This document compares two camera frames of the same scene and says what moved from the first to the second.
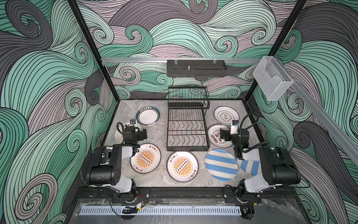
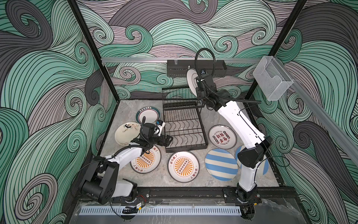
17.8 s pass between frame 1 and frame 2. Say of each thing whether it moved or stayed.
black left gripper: moved
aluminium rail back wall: stayed
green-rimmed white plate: stayed
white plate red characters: stayed
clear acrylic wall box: stayed
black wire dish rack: stayed
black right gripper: moved
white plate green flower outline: moved
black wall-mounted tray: stayed
